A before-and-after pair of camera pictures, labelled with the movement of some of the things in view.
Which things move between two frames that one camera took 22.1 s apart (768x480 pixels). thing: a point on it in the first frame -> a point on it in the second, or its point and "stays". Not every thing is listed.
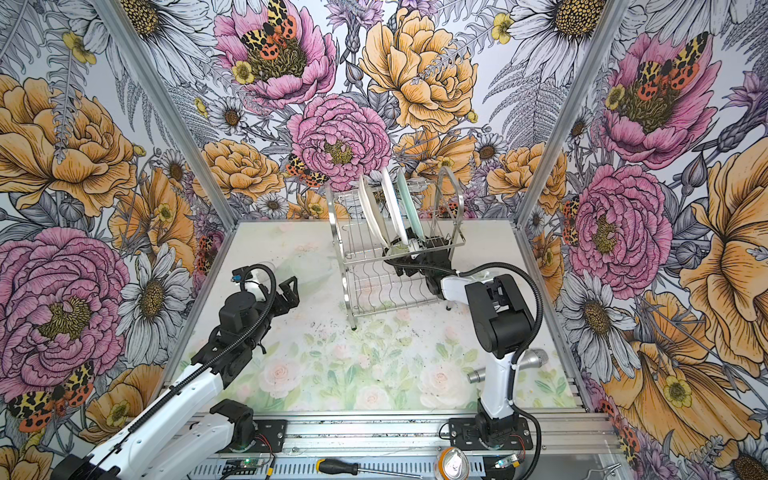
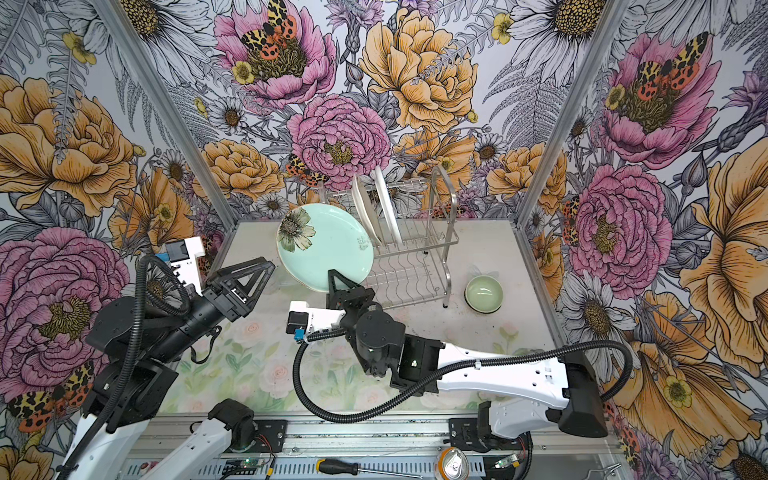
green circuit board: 246,466 stays
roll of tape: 451,464 stays
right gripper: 399,264 -> 345,298
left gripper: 292,295 -> 245,299
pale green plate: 409,206 -> 313,239
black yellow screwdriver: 328,466 stays
